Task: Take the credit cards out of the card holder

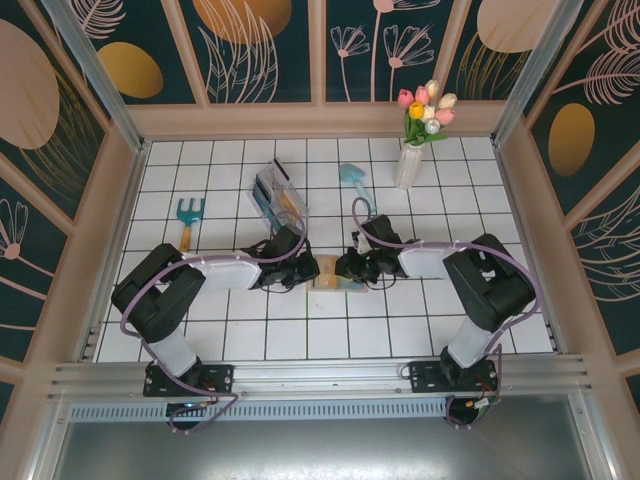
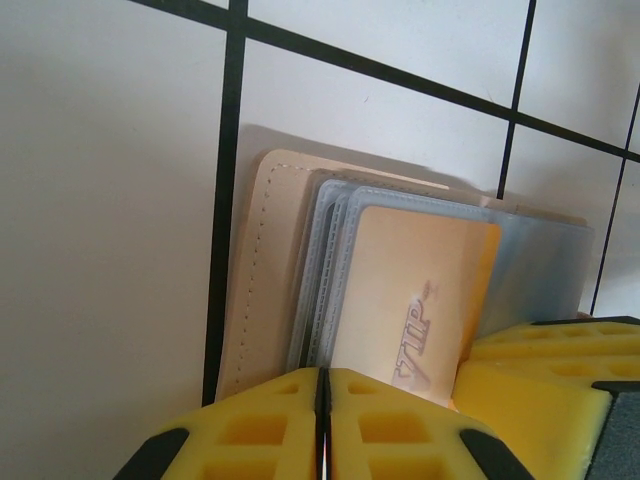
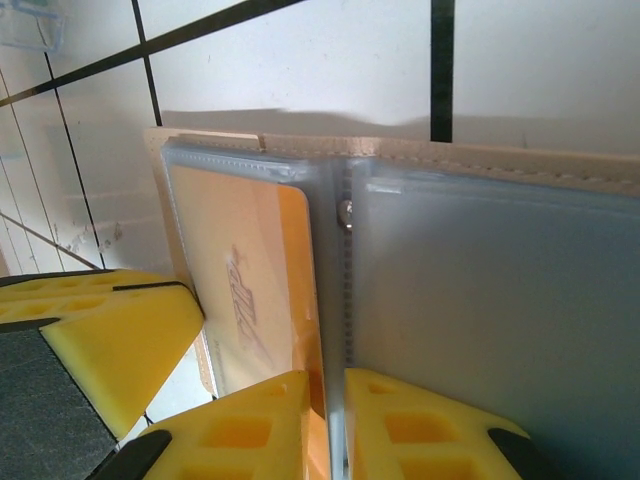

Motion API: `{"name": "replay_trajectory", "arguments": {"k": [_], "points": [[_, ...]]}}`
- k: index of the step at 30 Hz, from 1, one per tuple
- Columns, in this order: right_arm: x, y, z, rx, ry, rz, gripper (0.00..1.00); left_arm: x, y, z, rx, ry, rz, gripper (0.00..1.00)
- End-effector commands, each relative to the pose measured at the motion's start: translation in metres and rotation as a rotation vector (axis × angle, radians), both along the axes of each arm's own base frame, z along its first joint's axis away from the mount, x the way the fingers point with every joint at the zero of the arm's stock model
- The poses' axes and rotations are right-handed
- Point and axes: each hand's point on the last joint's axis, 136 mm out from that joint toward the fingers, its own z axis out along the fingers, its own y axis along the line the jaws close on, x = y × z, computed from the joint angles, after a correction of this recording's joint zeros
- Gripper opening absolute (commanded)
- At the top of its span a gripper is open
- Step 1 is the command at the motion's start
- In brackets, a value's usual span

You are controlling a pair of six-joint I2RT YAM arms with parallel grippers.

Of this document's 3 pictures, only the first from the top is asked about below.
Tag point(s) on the aluminium mounting rail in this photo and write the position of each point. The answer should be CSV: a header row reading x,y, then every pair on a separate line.
x,y
320,372

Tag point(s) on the teal card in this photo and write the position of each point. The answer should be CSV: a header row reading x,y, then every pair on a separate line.
x,y
272,214

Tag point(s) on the white ribbed vase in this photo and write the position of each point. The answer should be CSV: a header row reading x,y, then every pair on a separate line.
x,y
407,167

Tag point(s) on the aluminium frame post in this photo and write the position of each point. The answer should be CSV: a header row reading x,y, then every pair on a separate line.
x,y
535,75
99,75

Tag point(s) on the beige card holder blue lining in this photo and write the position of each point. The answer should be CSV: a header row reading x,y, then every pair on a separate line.
x,y
315,282

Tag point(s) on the artificial tulip bouquet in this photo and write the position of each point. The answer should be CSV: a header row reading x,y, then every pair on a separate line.
x,y
420,107

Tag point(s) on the light blue toy shovel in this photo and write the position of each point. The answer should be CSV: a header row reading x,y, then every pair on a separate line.
x,y
350,173

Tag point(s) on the grey metal sheet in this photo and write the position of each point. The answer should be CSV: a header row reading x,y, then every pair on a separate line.
x,y
320,450

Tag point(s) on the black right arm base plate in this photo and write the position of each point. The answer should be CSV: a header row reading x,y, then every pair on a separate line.
x,y
422,375

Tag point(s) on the blue card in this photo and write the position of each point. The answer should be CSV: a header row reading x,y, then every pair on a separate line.
x,y
260,196

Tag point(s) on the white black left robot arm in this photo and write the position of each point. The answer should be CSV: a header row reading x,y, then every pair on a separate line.
x,y
230,272

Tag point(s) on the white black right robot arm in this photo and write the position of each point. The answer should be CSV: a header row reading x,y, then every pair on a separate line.
x,y
425,262

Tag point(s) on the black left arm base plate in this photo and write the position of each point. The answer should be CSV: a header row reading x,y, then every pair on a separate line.
x,y
222,375

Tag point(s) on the clear acrylic card organizer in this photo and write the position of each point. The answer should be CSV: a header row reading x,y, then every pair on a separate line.
x,y
304,212

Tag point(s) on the white card with black stripe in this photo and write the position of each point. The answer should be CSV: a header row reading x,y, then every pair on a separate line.
x,y
281,171

